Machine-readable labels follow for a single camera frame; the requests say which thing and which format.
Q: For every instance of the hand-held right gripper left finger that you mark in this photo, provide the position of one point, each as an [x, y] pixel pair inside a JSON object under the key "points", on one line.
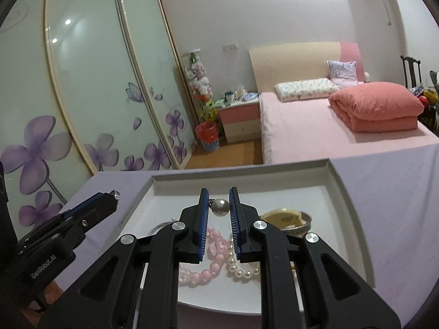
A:
{"points": [[204, 228]]}

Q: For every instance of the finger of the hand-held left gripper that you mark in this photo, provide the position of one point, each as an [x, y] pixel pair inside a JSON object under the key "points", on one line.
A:
{"points": [[99, 210], [85, 205]]}

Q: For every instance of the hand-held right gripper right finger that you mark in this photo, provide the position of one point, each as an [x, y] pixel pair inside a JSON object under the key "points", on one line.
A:
{"points": [[234, 228]]}

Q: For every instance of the grey shallow cardboard box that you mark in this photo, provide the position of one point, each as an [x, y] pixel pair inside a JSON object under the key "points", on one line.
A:
{"points": [[346, 212]]}

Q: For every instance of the thin silver bangle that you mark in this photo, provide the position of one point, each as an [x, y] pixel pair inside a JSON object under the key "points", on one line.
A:
{"points": [[159, 228]]}

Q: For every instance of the cream wristwatch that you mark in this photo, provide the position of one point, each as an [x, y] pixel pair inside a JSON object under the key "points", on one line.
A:
{"points": [[281, 219]]}

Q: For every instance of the red waste bin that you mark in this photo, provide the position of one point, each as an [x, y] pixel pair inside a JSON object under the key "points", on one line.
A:
{"points": [[206, 133]]}

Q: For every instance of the pink and cream nightstand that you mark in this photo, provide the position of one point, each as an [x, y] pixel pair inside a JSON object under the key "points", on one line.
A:
{"points": [[240, 123]]}

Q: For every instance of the glass wardrobe with purple flowers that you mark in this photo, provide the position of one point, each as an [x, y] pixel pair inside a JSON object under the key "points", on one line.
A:
{"points": [[85, 92]]}

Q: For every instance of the yellow green plush toy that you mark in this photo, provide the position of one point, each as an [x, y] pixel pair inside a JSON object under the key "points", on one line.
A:
{"points": [[210, 111]]}

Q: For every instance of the pink bed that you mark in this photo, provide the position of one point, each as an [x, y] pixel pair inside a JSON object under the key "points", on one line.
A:
{"points": [[301, 126]]}

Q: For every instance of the white mug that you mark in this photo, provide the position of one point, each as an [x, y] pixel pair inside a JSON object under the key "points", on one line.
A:
{"points": [[229, 98]]}

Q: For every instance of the hanging plush toys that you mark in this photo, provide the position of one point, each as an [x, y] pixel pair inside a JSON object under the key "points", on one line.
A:
{"points": [[199, 78]]}

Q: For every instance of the white floral pillow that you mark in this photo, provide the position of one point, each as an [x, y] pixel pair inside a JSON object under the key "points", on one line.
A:
{"points": [[305, 89]]}

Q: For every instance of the purple tablecloth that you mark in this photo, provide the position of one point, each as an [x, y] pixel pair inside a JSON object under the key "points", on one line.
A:
{"points": [[394, 195]]}

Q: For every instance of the cream and pink headboard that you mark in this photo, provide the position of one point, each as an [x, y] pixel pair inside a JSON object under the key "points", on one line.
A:
{"points": [[291, 63]]}

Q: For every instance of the folded pink quilt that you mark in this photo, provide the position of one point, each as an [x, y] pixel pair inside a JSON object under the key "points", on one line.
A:
{"points": [[374, 108]]}

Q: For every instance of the purple floral cushion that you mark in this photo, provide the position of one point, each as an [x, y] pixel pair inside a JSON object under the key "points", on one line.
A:
{"points": [[341, 70]]}

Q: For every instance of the pile of colourful toys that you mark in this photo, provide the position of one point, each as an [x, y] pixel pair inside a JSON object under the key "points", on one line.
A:
{"points": [[428, 99]]}

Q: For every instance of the dark wooden chair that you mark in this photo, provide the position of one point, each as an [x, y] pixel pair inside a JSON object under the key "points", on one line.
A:
{"points": [[411, 72]]}

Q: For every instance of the white wall outlet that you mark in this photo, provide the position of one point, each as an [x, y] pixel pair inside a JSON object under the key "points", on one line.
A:
{"points": [[230, 46]]}

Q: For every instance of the white wall pipe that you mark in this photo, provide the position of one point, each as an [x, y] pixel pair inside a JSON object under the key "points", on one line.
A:
{"points": [[386, 3]]}

